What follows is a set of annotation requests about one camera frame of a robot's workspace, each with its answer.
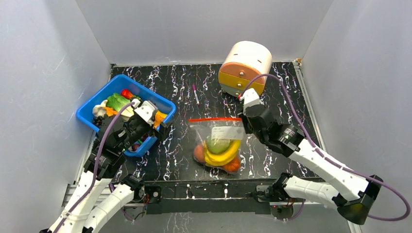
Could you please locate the peach fruit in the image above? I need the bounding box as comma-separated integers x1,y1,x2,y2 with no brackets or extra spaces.
193,144,206,164

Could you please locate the clear zip top bag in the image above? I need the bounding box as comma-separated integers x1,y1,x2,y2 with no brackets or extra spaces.
188,117,245,174

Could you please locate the green cabbage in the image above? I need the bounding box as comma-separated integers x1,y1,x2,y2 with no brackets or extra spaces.
206,137,232,154

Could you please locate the orange tangerine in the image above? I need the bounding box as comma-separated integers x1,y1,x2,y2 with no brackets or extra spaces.
222,156,241,173

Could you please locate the yellow banana bunch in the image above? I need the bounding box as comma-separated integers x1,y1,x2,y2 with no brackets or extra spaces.
203,140,241,166

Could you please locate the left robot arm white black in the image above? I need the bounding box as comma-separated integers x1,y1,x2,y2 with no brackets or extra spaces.
42,107,173,233

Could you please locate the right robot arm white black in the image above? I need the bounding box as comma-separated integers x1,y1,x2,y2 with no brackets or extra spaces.
239,104,381,225

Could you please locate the orange carrot piece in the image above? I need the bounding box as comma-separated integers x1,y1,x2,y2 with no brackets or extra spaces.
103,107,118,117

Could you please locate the green leafy vegetable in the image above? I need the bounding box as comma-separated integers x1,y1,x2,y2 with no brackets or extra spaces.
106,93,134,117

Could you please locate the red bell pepper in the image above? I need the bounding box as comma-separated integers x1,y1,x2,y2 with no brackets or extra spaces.
120,89,134,100

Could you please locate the blue plastic bin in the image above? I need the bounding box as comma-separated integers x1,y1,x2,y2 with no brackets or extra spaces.
76,75,176,157

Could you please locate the white garlic bulb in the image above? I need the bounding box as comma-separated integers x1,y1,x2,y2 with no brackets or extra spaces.
92,100,108,117

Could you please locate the pink marker pen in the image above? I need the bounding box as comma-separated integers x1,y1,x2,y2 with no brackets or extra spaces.
192,84,200,106

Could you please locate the round pastel drawer cabinet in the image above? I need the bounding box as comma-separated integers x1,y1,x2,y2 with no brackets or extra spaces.
218,41,273,97

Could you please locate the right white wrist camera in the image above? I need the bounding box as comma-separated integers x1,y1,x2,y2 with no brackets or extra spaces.
239,88,263,114

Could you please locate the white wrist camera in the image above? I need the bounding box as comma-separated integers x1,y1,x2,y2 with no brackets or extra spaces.
133,99,158,126
239,88,263,114

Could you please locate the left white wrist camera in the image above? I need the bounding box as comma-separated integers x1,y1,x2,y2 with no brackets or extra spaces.
133,99,158,126

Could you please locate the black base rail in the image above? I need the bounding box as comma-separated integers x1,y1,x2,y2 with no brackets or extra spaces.
122,180,305,216

